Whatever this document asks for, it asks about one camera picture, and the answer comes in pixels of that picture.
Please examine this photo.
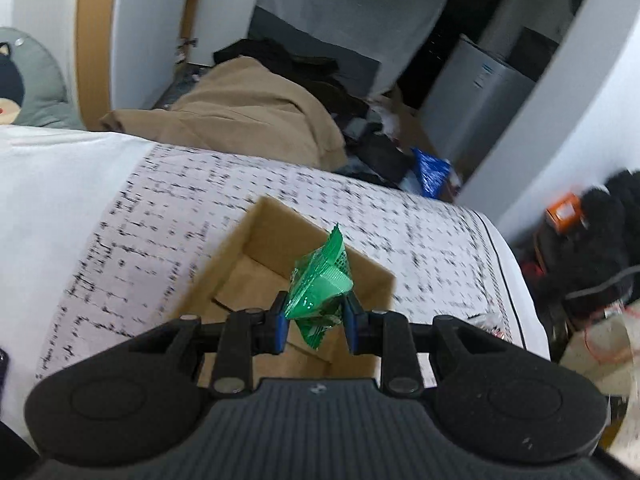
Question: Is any green snack packet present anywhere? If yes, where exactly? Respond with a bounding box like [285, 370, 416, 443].
[284, 224, 354, 350]

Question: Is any brown cardboard box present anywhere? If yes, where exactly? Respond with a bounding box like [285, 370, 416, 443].
[177, 196, 380, 382]

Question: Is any blue foil bag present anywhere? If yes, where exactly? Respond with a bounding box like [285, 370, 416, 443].
[412, 148, 451, 200]

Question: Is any pile of dark clothes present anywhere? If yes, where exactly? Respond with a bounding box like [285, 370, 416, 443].
[213, 39, 421, 195]

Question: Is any patterned white bed blanket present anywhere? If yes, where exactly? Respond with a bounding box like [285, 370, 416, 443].
[1, 126, 549, 437]

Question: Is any black fuzzy garment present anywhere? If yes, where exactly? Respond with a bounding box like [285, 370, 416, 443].
[532, 170, 639, 318]

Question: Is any brown flat cardboard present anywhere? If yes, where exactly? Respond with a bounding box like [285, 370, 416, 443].
[369, 86, 442, 158]

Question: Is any orange tissue box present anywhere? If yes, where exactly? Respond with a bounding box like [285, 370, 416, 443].
[546, 193, 582, 234]

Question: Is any cream dotted fabric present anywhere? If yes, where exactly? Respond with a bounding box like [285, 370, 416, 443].
[560, 302, 639, 471]

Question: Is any tan brown coat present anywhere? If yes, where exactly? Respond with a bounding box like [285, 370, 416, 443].
[100, 58, 347, 171]

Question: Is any grey white appliance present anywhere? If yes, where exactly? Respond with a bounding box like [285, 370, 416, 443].
[419, 38, 535, 176]

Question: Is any grey bear cushion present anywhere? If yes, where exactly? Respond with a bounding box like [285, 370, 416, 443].
[1, 27, 85, 130]

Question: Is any red cable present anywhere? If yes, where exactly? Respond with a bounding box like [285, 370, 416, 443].
[581, 303, 640, 366]

